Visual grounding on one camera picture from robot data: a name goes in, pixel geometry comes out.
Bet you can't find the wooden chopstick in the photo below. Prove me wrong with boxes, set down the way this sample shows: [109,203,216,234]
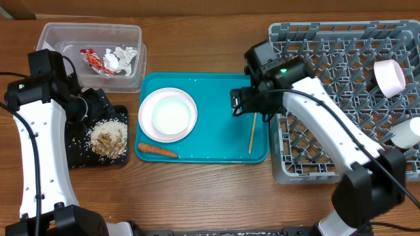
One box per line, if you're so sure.
[248,113,257,154]

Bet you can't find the red snack wrapper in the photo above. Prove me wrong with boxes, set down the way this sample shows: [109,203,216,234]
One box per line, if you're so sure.
[80,49,114,75]

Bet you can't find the cream bowl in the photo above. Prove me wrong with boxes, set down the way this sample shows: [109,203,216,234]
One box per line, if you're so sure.
[152,98,190,135]

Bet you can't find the foil wrapper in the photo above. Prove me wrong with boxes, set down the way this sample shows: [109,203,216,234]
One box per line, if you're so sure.
[103,47,138,76]

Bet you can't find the white rice pile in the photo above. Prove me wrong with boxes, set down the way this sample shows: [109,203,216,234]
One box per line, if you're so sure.
[91,121,129,139]

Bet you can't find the peanut shells pile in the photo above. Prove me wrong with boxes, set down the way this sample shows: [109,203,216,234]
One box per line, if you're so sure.
[91,133,127,159]

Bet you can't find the small white plate bowl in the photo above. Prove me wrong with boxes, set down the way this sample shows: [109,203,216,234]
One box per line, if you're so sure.
[373,59,406,98]

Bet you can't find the small white cup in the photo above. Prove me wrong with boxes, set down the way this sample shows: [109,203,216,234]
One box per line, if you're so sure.
[390,117,420,149]

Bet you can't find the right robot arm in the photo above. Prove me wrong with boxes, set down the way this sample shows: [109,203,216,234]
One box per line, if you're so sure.
[230,41,409,235]

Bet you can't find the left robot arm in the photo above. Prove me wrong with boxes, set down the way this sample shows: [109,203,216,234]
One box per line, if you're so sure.
[1,49,141,235]

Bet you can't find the clear plastic waste bin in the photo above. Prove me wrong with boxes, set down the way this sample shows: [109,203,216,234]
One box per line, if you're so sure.
[36,22,146,93]

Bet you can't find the black food waste tray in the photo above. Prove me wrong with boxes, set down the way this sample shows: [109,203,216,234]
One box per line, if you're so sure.
[65,105,129,169]

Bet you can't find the grey dishwasher rack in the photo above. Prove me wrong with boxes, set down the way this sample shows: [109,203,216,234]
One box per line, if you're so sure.
[268,20,419,184]

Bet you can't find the teal serving tray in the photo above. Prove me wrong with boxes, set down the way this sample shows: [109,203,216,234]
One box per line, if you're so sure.
[135,72,269,164]

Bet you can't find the large white plate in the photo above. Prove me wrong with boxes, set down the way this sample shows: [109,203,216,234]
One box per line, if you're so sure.
[138,87,198,143]

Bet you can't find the orange carrot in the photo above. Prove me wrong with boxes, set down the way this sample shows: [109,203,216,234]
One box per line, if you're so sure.
[138,143,179,158]

